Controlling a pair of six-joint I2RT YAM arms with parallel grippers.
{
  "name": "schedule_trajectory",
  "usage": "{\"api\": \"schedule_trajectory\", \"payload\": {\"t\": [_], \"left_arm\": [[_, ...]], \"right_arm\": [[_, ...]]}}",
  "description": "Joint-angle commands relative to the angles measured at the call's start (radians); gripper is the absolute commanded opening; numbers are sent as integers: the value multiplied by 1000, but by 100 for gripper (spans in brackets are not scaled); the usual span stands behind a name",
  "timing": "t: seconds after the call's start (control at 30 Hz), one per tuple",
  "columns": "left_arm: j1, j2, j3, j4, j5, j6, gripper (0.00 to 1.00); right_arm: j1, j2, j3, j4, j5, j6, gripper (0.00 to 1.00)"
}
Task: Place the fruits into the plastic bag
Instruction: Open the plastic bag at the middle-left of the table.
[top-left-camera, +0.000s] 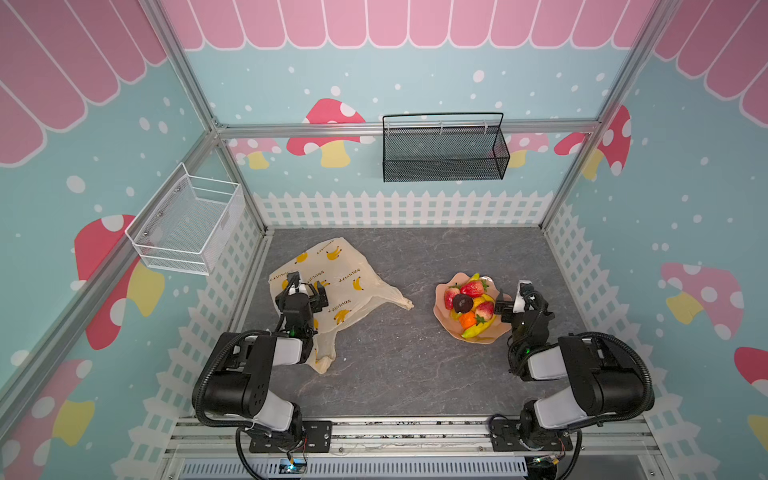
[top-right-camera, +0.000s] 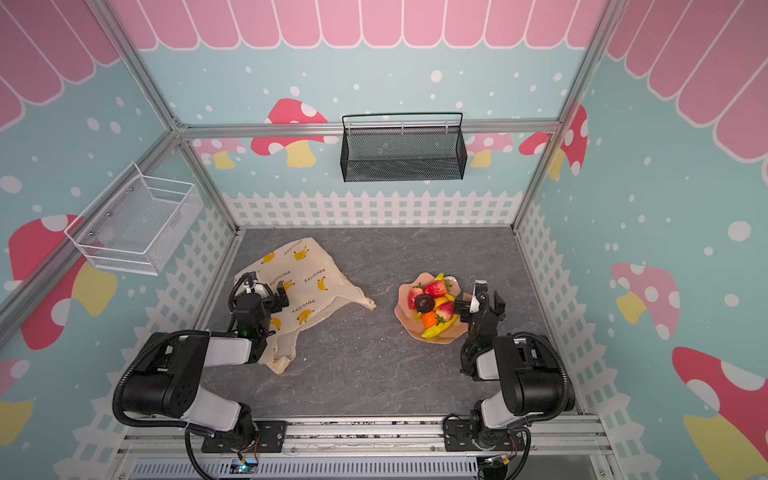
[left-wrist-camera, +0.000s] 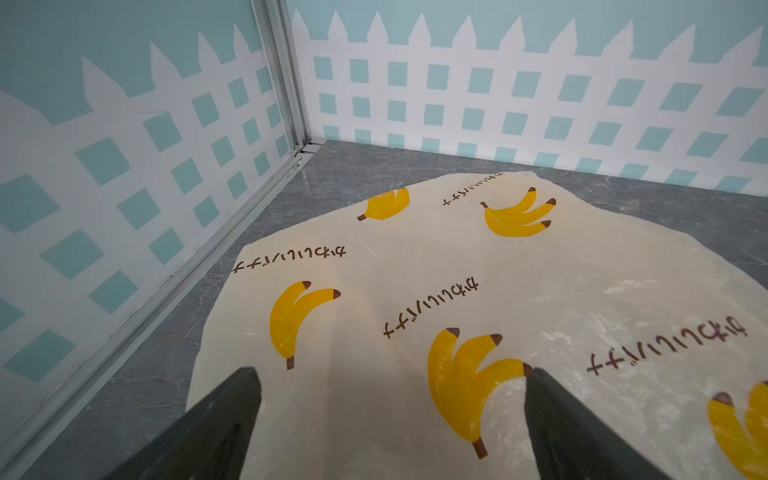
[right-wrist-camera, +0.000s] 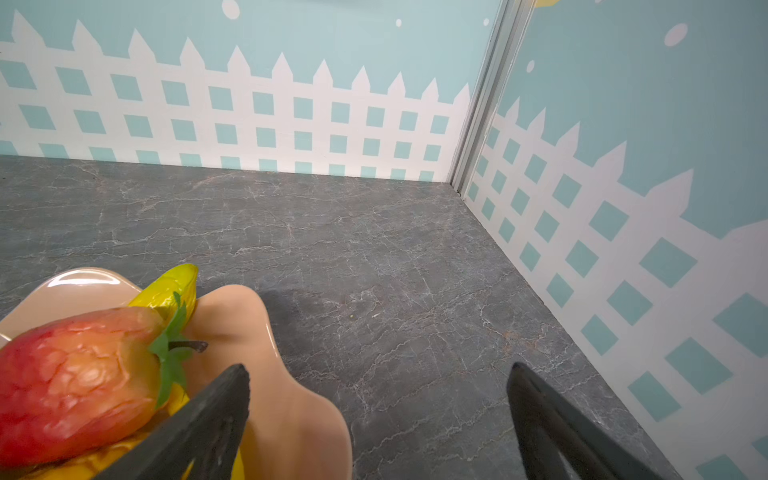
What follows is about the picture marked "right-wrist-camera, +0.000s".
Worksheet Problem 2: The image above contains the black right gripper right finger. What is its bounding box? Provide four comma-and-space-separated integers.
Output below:
506, 362, 681, 479

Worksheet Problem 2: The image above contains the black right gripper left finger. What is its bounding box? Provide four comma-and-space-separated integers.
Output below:
96, 364, 250, 480

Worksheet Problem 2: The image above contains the red orange strawberry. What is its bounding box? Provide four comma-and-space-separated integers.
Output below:
1, 297, 208, 470

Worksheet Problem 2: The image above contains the peach wavy plate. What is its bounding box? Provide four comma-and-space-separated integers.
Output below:
1, 268, 353, 479

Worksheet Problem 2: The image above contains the yellow banana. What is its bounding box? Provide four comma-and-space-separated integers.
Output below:
17, 263, 246, 480

